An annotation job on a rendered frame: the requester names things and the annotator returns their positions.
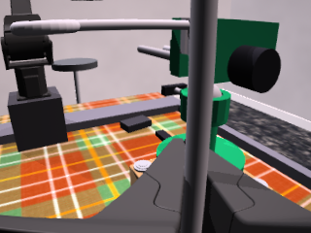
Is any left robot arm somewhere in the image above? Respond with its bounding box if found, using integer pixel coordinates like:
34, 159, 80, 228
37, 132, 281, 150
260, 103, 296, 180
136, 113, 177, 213
0, 0, 53, 101

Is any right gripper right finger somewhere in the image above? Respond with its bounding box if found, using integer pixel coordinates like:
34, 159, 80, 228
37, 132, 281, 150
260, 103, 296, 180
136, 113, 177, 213
201, 149, 311, 233

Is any green bench vise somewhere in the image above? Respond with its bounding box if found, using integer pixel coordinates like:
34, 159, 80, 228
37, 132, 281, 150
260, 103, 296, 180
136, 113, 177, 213
156, 18, 279, 171

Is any tan wooden block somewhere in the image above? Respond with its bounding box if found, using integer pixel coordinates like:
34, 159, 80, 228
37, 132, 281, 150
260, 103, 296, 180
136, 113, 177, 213
129, 158, 255, 185

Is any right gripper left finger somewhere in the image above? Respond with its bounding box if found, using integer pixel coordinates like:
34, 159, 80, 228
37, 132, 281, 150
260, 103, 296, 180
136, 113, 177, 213
0, 138, 185, 233

